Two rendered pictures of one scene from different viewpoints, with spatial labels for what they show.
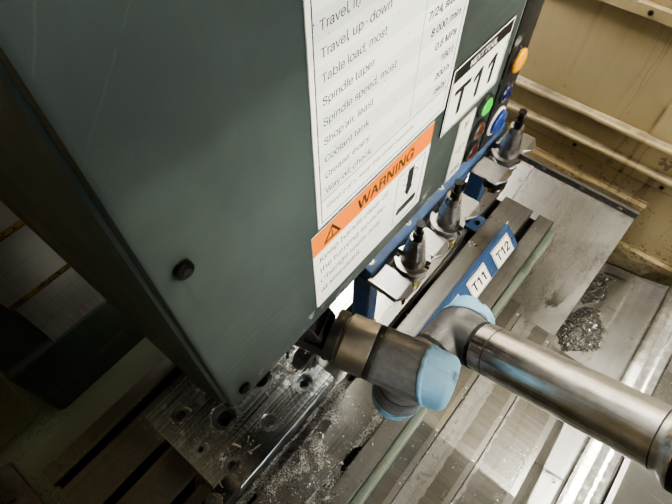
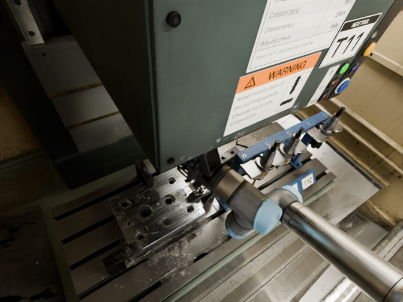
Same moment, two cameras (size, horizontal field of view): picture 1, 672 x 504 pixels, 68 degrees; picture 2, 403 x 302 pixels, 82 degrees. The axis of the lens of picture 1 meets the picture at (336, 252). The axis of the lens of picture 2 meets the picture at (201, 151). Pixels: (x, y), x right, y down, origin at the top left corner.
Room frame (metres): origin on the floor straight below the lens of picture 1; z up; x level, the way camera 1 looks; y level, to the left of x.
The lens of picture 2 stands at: (-0.05, 0.01, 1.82)
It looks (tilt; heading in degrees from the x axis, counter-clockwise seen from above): 52 degrees down; 8
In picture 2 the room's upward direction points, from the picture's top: 11 degrees clockwise
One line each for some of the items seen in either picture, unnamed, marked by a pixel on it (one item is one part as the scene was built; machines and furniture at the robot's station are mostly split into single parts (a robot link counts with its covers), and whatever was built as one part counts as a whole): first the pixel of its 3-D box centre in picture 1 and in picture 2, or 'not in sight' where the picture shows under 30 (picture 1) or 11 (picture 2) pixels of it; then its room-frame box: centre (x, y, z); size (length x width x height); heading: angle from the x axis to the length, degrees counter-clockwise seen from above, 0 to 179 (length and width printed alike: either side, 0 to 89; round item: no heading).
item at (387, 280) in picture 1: (393, 284); (252, 170); (0.41, -0.10, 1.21); 0.07 x 0.05 x 0.01; 50
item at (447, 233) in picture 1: (446, 223); (287, 151); (0.54, -0.20, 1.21); 0.06 x 0.06 x 0.03
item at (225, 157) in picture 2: not in sight; (216, 165); (0.59, 0.02, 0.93); 0.26 x 0.05 x 0.06; 145
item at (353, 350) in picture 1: (356, 341); (228, 184); (0.25, -0.03, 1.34); 0.08 x 0.05 x 0.08; 155
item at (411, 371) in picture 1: (411, 368); (253, 207); (0.22, -0.10, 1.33); 0.11 x 0.08 x 0.09; 65
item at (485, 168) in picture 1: (491, 171); (316, 135); (0.66, -0.31, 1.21); 0.07 x 0.05 x 0.01; 50
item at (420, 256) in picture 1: (415, 248); (269, 155); (0.45, -0.13, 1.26); 0.04 x 0.04 x 0.07
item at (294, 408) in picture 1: (243, 400); (157, 208); (0.29, 0.19, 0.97); 0.29 x 0.23 x 0.05; 140
